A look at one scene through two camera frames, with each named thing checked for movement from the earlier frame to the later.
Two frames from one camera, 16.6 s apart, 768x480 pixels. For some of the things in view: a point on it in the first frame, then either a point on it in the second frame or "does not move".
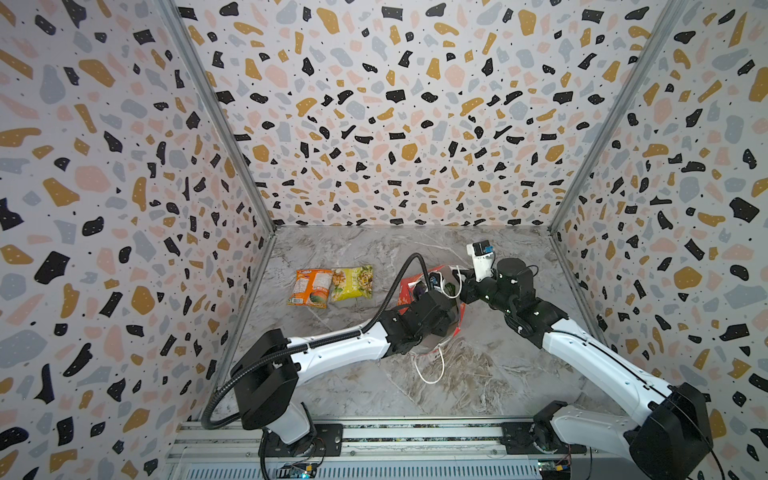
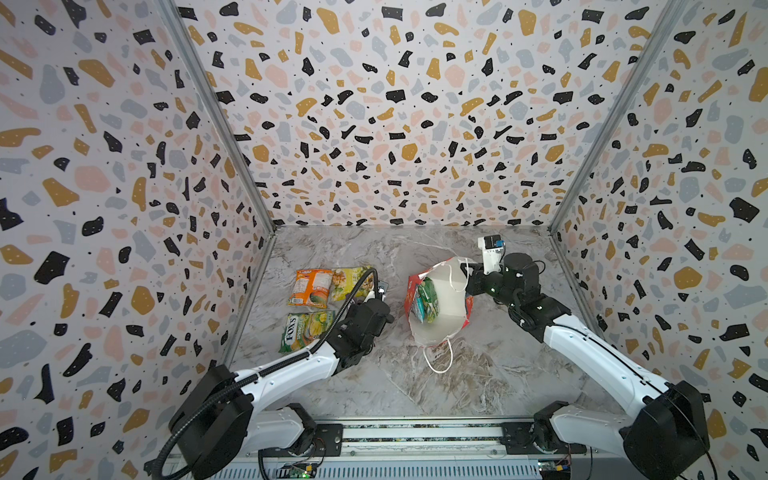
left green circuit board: x=303 y=470 does not move
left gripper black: x=441 y=327 -> x=351 y=313
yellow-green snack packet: x=349 y=283 does not move
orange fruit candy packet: x=311 y=288 does not move
